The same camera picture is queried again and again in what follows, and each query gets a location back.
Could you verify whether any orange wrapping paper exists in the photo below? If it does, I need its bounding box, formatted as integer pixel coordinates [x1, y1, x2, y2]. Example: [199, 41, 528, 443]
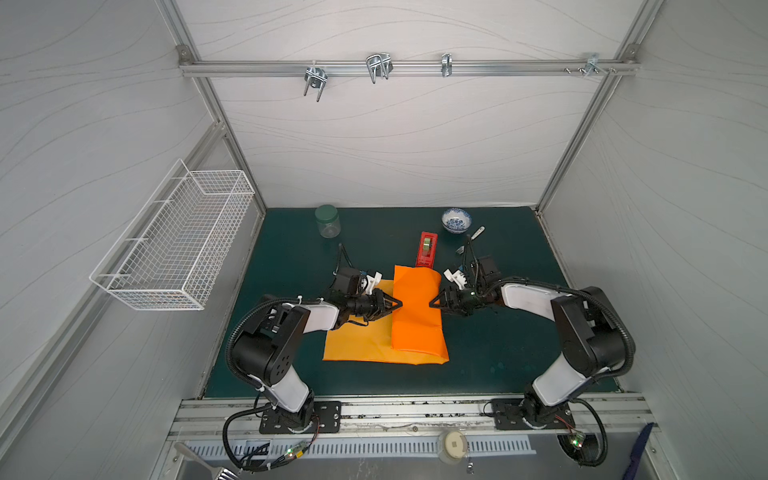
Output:
[323, 265, 450, 365]

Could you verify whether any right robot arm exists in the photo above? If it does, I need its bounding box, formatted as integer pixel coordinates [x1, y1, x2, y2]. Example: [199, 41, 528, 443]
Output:
[429, 256, 636, 429]

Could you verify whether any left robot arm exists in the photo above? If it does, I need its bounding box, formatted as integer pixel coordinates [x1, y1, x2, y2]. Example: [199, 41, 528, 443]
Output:
[225, 267, 403, 430]

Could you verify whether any silver fork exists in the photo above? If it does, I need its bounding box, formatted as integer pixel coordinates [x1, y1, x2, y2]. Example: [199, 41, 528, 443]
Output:
[455, 226, 486, 255]

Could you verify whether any red tape dispenser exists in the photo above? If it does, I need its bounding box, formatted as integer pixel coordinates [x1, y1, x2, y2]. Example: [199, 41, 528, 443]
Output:
[415, 231, 438, 269]

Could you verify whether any green table mat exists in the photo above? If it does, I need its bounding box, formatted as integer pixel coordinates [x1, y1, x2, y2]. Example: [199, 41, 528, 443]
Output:
[232, 207, 565, 396]

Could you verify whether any blue white ceramic bowl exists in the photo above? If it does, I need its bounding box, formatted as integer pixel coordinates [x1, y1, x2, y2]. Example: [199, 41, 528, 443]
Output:
[441, 207, 472, 234]

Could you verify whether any green lid glass jar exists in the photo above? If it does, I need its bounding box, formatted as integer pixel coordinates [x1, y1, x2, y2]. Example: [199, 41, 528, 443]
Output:
[314, 204, 341, 239]

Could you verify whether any round white puck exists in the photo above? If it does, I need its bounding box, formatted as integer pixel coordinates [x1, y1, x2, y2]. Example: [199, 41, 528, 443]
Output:
[437, 430, 469, 465]

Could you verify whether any left metal clamp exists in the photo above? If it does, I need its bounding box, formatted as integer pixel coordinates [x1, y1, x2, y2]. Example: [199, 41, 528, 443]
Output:
[303, 66, 328, 102]

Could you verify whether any metal clamp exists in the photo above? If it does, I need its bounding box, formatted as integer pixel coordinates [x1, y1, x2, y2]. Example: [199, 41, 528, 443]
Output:
[303, 66, 328, 102]
[365, 52, 393, 84]

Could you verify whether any middle metal clamp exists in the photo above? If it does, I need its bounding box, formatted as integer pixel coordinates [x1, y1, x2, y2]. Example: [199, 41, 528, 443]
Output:
[365, 52, 393, 84]

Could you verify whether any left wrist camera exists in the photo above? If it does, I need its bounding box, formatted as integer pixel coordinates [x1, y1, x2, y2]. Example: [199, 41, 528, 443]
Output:
[362, 272, 382, 295]

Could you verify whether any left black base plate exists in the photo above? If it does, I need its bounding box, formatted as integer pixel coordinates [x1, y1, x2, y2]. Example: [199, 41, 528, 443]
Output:
[259, 399, 342, 435]

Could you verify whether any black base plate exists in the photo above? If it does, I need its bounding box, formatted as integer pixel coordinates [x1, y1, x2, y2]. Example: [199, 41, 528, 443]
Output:
[490, 395, 575, 431]
[259, 399, 342, 435]

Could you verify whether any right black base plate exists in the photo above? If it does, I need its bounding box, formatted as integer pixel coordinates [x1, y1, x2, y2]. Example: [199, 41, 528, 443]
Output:
[490, 395, 575, 431]

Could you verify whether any white wire basket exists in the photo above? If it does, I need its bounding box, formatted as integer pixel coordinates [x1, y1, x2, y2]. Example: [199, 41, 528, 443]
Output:
[89, 159, 254, 311]

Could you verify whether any right base cable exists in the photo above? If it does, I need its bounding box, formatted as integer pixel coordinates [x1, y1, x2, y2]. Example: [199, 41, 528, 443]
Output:
[555, 398, 612, 468]

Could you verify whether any blue handled tool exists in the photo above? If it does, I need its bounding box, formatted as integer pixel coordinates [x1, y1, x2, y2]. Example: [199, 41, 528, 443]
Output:
[622, 422, 656, 480]

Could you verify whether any aluminium cross rail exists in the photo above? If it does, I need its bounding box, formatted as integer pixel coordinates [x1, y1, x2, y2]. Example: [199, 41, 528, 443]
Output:
[180, 57, 641, 78]

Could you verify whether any right metal bracket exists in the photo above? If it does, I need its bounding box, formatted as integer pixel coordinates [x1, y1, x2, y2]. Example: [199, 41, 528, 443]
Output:
[564, 53, 618, 78]

